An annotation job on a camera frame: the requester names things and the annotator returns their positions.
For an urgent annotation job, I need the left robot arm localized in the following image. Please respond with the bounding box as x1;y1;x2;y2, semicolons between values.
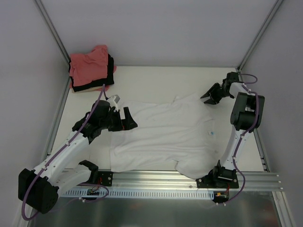
18;99;138;214

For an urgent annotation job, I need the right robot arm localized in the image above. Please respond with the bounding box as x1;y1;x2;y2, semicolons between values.
196;72;265;189

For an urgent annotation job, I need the beige folded shirt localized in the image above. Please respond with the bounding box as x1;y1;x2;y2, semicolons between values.
70;87;102;93

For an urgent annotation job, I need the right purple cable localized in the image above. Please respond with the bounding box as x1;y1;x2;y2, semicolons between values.
231;73;259;171

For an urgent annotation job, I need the white t shirt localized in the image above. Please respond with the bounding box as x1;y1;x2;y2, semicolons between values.
110;93;220;179

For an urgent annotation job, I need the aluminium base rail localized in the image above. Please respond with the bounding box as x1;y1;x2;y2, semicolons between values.
26;167;284;190

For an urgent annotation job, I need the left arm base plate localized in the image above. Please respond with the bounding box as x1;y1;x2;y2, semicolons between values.
97;171;114;187

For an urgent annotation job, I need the frame post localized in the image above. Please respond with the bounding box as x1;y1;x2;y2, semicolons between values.
33;0;70;64
236;0;284;71

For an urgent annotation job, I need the right frame post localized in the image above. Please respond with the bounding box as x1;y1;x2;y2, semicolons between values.
236;0;284;71

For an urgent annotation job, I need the top pink folded shirt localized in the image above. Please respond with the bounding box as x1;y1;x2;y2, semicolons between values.
69;45;108;87

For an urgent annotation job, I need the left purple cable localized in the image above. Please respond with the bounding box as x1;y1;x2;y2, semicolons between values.
21;84;109;221

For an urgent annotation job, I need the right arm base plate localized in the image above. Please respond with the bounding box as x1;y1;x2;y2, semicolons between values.
196;173;239;189

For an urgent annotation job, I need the purple cable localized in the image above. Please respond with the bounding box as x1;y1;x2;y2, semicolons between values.
231;73;259;171
21;84;109;221

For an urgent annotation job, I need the white slotted cable duct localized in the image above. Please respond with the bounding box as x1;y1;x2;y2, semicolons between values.
62;188;214;200

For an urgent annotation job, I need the right side frame rail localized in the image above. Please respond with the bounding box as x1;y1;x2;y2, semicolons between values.
236;67;270;172

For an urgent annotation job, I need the frame rail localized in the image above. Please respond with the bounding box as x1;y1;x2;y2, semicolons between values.
236;67;270;172
41;72;70;162

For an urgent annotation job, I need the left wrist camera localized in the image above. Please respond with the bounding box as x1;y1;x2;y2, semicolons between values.
107;95;120;112

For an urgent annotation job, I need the left side frame rail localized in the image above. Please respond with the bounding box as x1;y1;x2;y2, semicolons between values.
41;72;70;162

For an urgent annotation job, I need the left frame post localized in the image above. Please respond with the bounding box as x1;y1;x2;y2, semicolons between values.
33;0;70;64

